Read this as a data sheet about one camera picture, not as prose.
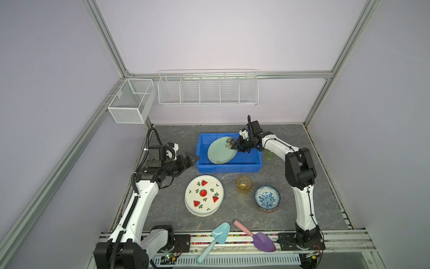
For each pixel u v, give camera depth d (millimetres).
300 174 578
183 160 692
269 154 718
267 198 791
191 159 692
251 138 891
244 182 913
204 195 866
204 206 830
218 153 1019
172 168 657
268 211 743
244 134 961
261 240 754
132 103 999
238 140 894
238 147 897
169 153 694
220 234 768
